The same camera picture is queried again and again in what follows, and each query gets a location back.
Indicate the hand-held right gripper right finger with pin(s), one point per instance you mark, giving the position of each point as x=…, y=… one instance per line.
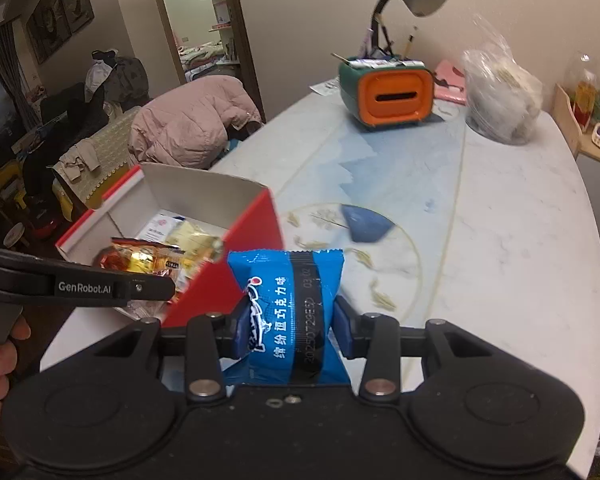
x=342, y=330

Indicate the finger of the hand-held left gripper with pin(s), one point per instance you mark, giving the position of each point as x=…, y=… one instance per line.
x=152, y=290

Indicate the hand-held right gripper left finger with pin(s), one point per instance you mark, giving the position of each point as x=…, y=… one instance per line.
x=237, y=330

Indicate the orange yellow chip packet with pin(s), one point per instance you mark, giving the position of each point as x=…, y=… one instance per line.
x=135, y=255

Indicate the dark blue snack packet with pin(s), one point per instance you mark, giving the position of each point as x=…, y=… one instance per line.
x=290, y=310

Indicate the white snack packet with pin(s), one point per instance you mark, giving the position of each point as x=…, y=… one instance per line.
x=160, y=226

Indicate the cream snack packet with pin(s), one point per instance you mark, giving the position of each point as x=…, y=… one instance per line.
x=197, y=237

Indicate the red cardboard box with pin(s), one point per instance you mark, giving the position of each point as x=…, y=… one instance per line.
x=230, y=240

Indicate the cream cushion cover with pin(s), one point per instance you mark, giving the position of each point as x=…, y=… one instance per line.
x=105, y=155

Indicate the pink padded jacket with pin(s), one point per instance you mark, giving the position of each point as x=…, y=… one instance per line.
x=185, y=120

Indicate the dark clothes pile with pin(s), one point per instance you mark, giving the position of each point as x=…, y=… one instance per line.
x=120, y=77

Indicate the green orange tissue box organizer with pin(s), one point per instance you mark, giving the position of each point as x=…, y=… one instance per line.
x=390, y=92

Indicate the paper leaflet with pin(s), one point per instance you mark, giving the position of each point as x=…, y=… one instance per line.
x=325, y=87

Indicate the pink notebook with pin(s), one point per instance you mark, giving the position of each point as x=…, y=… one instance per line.
x=450, y=82

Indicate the clear plastic bag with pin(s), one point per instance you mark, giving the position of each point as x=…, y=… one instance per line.
x=502, y=95

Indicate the bamboo brush pen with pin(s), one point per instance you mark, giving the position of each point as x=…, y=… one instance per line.
x=411, y=41

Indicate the wooden grey cabinet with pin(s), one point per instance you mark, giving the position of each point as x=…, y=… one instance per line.
x=595, y=160

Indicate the bottle of yellow liquid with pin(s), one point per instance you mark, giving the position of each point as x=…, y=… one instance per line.
x=582, y=95

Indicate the brown door frame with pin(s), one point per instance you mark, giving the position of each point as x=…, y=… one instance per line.
x=245, y=35

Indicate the dark framed wall pictures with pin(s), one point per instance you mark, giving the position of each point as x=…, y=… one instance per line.
x=60, y=10

